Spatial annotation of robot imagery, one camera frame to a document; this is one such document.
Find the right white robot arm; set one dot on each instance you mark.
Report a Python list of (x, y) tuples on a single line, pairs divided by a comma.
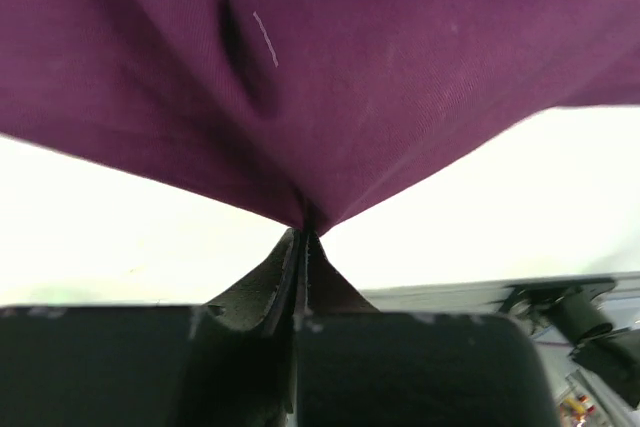
[(569, 307)]

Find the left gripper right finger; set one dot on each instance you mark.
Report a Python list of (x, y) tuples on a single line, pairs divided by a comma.
[(358, 366)]

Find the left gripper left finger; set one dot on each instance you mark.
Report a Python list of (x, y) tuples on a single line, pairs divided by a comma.
[(141, 365)]

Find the aluminium front rail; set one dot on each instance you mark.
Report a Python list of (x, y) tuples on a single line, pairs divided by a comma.
[(583, 399)]

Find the purple cloth wrap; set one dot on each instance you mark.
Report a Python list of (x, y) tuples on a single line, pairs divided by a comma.
[(301, 110)]

